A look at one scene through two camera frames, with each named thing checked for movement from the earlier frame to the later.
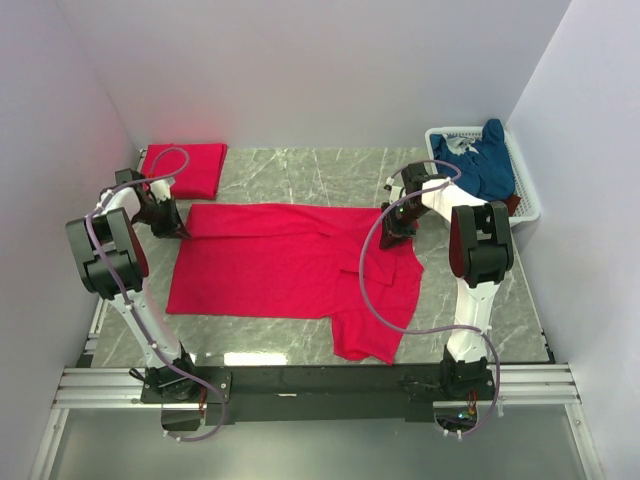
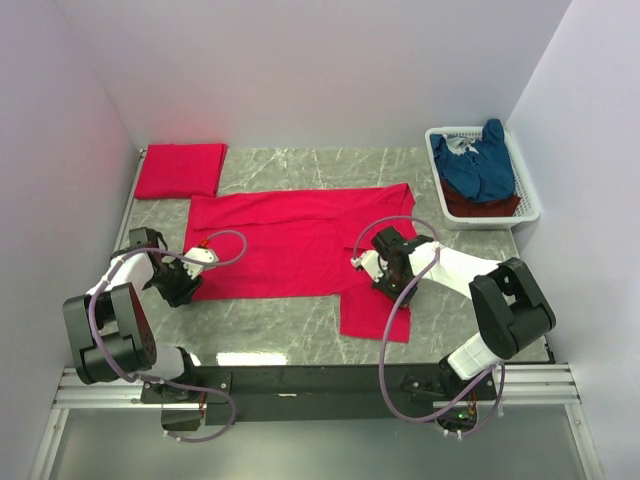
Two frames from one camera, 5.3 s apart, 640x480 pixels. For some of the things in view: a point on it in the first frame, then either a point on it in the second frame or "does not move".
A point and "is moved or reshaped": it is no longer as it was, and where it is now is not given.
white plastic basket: (523, 211) does not move
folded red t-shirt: (195, 169) does not move
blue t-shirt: (487, 170) does not move
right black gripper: (392, 233) → (381, 286)
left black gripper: (173, 225) → (183, 293)
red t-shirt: (297, 261) is moved or reshaped
